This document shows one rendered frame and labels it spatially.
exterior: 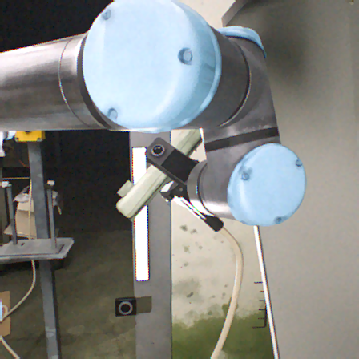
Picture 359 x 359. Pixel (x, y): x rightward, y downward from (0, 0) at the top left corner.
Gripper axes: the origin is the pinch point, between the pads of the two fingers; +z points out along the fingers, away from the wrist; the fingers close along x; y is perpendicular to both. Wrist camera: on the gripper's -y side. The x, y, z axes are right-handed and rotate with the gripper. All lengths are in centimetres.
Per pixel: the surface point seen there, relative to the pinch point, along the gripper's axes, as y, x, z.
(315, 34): 6, 57, 2
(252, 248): 67, 15, 65
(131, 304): 40, -42, 80
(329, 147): 32, 40, 7
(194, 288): 60, -18, 75
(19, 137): -49, -14, 92
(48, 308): 17, -75, 113
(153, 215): 19, -3, 72
